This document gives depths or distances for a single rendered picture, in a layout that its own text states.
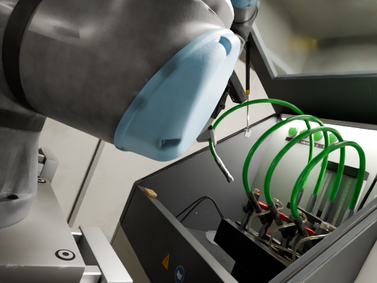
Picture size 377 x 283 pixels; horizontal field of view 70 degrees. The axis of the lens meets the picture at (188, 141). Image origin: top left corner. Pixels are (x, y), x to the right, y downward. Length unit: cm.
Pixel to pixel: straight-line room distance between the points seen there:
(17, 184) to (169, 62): 19
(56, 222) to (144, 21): 23
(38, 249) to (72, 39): 17
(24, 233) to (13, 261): 5
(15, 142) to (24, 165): 3
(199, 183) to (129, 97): 98
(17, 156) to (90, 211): 231
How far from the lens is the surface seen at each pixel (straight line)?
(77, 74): 20
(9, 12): 24
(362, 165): 80
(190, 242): 67
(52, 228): 31
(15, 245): 27
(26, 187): 30
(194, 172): 111
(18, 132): 28
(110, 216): 267
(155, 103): 17
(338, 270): 62
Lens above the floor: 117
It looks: level
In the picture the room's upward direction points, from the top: 22 degrees clockwise
